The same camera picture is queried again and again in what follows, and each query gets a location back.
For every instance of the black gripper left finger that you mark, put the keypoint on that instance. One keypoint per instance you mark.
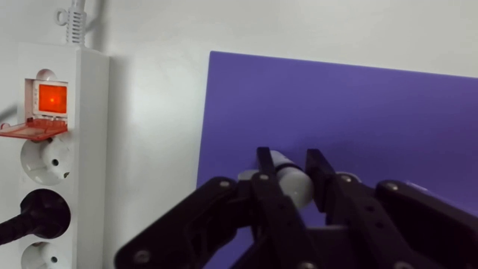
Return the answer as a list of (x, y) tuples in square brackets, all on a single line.
[(259, 224)]

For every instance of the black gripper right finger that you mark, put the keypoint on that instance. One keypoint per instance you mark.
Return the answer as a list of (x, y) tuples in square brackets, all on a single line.
[(398, 224)]

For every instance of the small white bottle black cap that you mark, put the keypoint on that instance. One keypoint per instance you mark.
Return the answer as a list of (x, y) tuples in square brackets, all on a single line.
[(293, 183)]

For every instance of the purple paper mat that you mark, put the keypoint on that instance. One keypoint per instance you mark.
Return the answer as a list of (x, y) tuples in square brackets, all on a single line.
[(349, 109)]

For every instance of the white power strip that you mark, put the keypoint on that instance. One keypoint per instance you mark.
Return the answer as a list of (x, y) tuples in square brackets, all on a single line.
[(75, 150)]

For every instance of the black power plug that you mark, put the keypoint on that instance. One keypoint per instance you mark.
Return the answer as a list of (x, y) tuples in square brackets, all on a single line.
[(43, 215)]

